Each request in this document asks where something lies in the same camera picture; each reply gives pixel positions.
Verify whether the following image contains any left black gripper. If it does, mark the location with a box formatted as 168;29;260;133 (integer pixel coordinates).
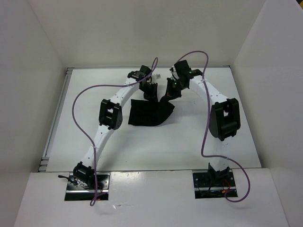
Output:
139;83;158;105

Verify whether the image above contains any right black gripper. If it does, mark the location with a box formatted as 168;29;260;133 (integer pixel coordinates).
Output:
163;78;187;102

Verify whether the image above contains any black skirt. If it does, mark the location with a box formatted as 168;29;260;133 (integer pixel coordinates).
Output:
128;99;175;127

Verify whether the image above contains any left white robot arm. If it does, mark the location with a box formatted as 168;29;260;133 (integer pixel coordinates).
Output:
71;79;158;189

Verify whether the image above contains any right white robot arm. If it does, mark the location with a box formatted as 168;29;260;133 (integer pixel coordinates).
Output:
164;71;241;186

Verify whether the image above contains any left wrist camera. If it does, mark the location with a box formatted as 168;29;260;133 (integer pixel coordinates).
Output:
127;65;161;83

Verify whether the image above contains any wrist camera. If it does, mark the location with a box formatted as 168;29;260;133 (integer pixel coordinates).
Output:
169;60;202;80
127;65;161;83

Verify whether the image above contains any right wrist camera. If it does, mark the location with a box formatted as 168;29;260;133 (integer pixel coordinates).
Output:
169;60;202;80

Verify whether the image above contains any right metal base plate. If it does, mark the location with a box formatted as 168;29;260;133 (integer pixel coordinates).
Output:
192;170;238;199

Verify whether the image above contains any metal base plate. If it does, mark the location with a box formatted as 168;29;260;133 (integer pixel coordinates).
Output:
192;170;238;199
64;172;110;201

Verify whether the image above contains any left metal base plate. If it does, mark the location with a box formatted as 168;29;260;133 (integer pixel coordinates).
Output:
64;172;110;201

